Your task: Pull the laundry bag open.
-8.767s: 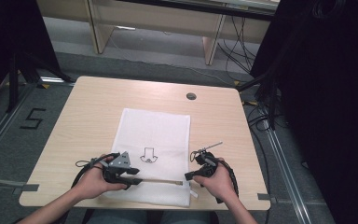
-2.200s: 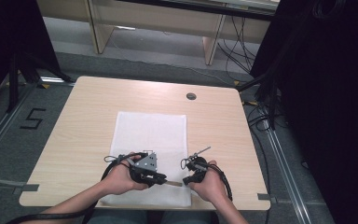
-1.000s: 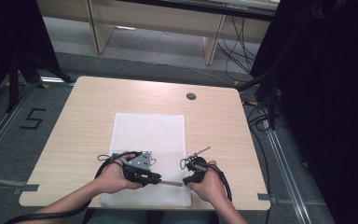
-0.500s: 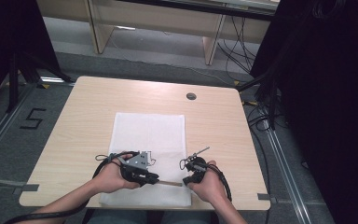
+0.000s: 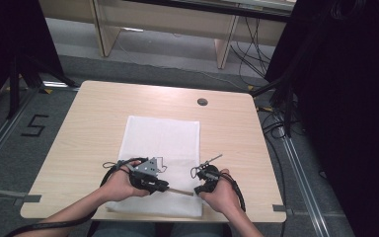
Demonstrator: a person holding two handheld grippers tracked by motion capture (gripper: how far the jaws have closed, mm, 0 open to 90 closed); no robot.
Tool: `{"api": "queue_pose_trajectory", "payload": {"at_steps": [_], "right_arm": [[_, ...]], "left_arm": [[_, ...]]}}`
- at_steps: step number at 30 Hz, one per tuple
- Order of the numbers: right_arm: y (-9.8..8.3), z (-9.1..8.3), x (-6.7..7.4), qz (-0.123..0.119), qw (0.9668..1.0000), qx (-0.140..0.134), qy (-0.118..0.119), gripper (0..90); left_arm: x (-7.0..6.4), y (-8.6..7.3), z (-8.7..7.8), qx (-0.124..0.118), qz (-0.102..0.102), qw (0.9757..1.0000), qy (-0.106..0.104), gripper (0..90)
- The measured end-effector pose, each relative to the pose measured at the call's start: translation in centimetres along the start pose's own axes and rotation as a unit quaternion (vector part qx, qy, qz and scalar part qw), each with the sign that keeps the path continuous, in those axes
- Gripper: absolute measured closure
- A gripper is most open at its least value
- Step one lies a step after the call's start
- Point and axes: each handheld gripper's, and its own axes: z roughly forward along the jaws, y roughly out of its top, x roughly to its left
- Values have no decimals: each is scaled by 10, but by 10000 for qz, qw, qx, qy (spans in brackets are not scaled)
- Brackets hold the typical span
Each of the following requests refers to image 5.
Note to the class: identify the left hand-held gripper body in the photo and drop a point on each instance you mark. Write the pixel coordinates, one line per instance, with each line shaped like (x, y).
(143, 174)

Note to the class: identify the grey tape strip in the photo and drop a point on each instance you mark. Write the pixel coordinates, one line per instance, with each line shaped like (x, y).
(29, 198)
(279, 208)

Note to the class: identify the black metal stand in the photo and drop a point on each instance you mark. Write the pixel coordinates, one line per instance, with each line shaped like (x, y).
(15, 85)
(284, 95)

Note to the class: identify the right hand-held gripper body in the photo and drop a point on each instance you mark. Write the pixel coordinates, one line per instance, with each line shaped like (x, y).
(210, 176)

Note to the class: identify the thin brown stick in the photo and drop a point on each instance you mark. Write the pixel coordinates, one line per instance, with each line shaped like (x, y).
(181, 191)

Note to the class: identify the light wooden desk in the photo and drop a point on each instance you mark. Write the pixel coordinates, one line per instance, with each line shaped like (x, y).
(164, 23)

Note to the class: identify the black tape numeral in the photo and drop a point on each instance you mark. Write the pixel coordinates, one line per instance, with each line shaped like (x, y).
(35, 125)

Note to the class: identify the black curtain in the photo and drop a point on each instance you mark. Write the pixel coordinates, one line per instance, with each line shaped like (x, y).
(348, 98)
(10, 39)

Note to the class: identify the grey table grommet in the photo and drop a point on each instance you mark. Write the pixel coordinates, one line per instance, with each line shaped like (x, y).
(202, 101)

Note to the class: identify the white printed cloth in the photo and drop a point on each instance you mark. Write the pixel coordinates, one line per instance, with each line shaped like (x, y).
(164, 138)

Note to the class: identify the person's right hand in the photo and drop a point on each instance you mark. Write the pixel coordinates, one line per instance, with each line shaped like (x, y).
(222, 194)

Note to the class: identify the person's left hand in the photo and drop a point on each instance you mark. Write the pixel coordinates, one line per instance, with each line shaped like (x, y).
(121, 184)

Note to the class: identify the metal floor rail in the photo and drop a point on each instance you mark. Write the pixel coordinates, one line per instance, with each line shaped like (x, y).
(304, 184)
(3, 131)

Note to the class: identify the person's legs in jeans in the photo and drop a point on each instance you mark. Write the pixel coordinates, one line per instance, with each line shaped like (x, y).
(128, 229)

